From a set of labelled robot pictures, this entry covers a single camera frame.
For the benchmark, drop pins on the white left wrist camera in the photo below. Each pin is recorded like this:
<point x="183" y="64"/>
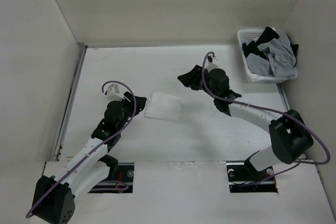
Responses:
<point x="113" y="93"/>

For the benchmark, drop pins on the white plastic laundry basket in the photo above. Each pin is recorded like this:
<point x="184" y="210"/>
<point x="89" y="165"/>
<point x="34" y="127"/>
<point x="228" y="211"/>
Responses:
<point x="246" y="36"/>

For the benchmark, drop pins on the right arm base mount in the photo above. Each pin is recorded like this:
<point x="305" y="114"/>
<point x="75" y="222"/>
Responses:
<point x="243" y="180"/>

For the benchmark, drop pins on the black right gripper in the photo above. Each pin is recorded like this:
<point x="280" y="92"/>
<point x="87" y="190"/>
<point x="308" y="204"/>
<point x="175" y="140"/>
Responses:
<point x="191" y="78"/>

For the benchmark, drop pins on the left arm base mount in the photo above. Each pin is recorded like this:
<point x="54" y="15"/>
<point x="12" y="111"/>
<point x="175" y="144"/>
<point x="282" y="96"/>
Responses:
<point x="119" y="180"/>

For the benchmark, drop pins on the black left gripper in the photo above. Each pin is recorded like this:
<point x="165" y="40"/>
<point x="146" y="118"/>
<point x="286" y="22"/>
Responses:
<point x="130" y="103"/>

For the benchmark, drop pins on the white tank top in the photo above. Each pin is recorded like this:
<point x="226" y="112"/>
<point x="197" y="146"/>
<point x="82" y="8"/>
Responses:
<point x="163" y="107"/>

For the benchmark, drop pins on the metal table edge rail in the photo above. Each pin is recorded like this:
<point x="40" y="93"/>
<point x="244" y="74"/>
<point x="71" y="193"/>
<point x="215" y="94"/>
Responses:
<point x="73" y="88"/>

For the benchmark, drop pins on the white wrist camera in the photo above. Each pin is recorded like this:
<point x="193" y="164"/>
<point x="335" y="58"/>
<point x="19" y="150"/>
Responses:
<point x="211" y="62"/>
<point x="113" y="93"/>

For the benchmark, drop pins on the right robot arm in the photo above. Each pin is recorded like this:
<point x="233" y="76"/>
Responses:
<point x="288" y="139"/>

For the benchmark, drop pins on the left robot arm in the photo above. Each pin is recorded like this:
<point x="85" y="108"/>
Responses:
<point x="55" y="196"/>

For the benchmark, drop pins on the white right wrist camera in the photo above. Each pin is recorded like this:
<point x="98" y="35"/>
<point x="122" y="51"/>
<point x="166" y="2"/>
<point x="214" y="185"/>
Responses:
<point x="211" y="62"/>

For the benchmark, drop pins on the black tank top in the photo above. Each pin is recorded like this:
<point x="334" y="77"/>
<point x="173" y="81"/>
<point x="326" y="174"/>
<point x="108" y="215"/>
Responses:
<point x="251" y="47"/>

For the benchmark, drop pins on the grey folded tank top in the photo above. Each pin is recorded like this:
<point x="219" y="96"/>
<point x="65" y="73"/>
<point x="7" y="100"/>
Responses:
<point x="259" y="66"/>

